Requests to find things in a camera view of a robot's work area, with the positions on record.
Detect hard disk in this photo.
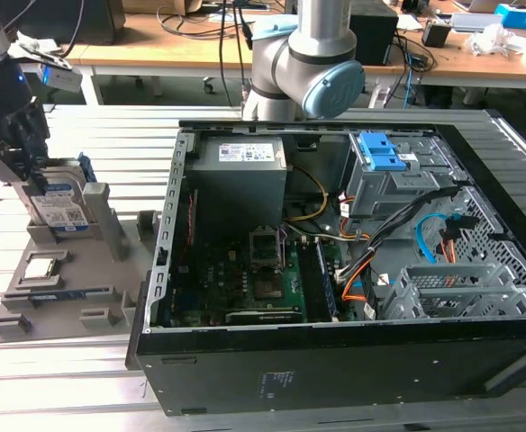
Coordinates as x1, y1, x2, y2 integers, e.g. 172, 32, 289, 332
1, 152, 94, 233

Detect grey metal disk bay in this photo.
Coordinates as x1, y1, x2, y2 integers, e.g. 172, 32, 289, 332
377, 263, 526, 320

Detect crumpled white paper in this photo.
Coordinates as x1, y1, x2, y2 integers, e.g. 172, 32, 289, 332
17, 33, 61, 58

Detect large black monitor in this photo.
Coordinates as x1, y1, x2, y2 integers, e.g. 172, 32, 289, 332
0, 0, 127, 46

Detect silver CPU chip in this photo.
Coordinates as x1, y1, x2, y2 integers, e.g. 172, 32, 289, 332
23, 259, 56, 280

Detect grey parts rack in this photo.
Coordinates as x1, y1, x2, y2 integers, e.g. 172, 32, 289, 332
0, 182, 160, 346

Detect grey power supply unit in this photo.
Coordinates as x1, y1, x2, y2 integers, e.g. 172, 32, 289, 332
186, 136, 288, 235

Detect metal socket cover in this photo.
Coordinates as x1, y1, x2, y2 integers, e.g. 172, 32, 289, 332
248, 224, 286, 271

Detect CPU socket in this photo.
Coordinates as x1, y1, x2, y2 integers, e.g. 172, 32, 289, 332
252, 274, 286, 302

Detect black graphics card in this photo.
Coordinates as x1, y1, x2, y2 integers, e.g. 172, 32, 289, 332
224, 308, 304, 325

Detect green motherboard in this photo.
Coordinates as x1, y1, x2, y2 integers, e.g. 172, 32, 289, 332
168, 224, 349, 325

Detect installed blue RAM stick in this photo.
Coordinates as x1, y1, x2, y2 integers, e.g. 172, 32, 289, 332
315, 240, 340, 319

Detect black computer tower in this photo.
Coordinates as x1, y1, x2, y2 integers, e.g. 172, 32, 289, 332
349, 4, 399, 67

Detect white device under desk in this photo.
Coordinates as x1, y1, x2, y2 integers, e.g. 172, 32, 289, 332
368, 85, 393, 109

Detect grey optical drive cage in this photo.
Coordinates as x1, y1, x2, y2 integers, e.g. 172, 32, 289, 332
341, 130, 442, 221

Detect black open PC case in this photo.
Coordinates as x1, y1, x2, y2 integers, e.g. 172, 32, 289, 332
125, 107, 526, 418

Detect small black box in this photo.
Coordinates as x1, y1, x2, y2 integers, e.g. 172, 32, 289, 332
422, 22, 452, 49

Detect flat silver grey box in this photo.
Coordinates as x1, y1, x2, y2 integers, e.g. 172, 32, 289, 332
450, 12, 498, 33

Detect clear plastic bag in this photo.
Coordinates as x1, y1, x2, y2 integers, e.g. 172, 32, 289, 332
465, 22, 526, 68

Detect blue cardboard box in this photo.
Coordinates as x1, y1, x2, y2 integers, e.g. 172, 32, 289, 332
494, 3, 526, 32

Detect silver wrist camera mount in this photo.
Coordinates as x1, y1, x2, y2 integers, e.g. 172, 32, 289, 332
0, 130, 34, 184

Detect black camera bracket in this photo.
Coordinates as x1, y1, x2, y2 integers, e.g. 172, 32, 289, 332
8, 42, 74, 72

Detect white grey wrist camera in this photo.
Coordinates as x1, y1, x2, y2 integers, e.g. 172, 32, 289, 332
37, 62, 84, 95

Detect wooden desk white frame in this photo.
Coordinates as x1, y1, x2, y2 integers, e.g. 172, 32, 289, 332
77, 12, 526, 107
1, 40, 95, 107

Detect black camera cable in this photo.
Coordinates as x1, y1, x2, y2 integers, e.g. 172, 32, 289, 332
1, 0, 86, 59

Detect black cable coil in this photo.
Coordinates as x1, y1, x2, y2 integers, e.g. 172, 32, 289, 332
157, 4, 255, 40

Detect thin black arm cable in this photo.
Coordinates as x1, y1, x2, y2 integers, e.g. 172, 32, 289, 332
217, 0, 253, 107

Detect yellow wire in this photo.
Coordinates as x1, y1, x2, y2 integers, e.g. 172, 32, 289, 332
285, 166, 330, 222

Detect orange power wire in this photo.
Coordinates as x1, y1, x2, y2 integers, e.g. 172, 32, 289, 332
341, 227, 458, 302

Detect blue network cable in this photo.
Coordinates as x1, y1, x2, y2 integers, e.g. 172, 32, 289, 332
404, 53, 416, 109

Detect black cable bundle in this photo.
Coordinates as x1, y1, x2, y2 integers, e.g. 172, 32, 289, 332
334, 184, 465, 284

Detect blue data wire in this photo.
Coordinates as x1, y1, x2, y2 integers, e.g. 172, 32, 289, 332
414, 213, 449, 265

